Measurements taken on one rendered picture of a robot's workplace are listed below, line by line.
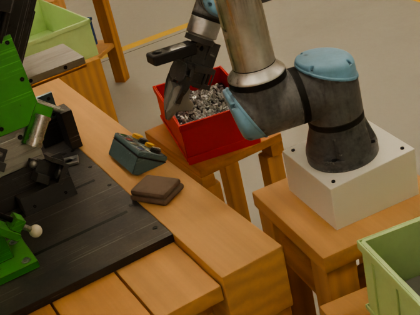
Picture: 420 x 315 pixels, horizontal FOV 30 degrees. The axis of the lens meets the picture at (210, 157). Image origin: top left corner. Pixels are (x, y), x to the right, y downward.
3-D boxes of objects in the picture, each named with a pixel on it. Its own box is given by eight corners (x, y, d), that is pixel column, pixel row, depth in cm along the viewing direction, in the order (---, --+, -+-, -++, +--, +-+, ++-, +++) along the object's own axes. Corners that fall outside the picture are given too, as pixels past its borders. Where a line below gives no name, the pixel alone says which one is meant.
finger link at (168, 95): (183, 123, 191) (195, 87, 190) (162, 118, 188) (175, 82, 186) (177, 119, 194) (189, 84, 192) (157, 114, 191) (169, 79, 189)
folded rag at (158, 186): (130, 200, 177) (127, 189, 176) (150, 182, 182) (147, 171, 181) (165, 207, 172) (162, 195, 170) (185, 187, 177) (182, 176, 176)
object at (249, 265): (52, 101, 279) (39, 62, 272) (295, 305, 158) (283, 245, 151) (15, 116, 274) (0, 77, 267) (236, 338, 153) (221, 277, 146)
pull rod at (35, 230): (41, 230, 167) (33, 208, 165) (45, 236, 165) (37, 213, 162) (17, 242, 165) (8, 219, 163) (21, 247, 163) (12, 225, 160)
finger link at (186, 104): (189, 127, 189) (201, 91, 187) (168, 122, 186) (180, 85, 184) (183, 123, 191) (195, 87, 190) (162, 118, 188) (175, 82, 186)
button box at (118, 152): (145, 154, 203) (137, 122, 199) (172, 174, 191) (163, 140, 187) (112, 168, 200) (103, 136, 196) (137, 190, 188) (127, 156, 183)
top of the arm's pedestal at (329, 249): (370, 157, 190) (369, 142, 188) (457, 214, 163) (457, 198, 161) (254, 205, 181) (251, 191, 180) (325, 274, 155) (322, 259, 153)
